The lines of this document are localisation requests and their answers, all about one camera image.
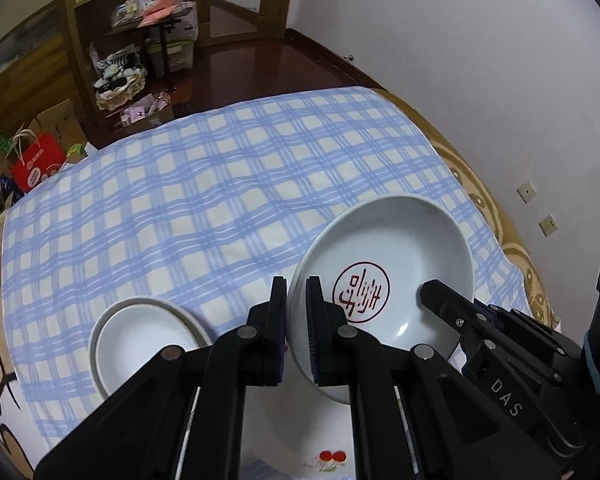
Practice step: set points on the wicker basket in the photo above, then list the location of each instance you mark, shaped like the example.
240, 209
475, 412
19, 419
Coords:
117, 89

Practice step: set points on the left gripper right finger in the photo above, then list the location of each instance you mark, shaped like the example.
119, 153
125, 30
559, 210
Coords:
414, 416

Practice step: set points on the wall socket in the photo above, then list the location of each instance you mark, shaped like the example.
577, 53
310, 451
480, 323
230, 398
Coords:
548, 225
526, 192

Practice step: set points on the blue plaid cloth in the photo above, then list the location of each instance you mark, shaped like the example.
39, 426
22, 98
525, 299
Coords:
205, 199

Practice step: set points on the red rimmed bowl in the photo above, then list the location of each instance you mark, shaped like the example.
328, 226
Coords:
131, 331

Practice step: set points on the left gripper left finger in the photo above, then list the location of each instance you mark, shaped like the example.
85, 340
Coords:
180, 415

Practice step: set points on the wooden wardrobe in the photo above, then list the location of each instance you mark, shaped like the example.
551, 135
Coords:
45, 48

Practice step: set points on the red paper bag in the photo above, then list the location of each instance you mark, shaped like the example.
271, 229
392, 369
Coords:
39, 156

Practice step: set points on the large cherry plate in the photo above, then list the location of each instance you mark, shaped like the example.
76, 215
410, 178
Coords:
292, 431

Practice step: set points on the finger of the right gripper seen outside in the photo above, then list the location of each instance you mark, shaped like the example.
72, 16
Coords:
447, 304

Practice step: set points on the cardboard box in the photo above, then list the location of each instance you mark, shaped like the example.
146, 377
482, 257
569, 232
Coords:
60, 121

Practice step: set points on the small black table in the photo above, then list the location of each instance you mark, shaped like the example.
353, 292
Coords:
169, 34

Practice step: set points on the white bowl red emblem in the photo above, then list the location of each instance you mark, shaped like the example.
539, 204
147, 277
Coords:
372, 262

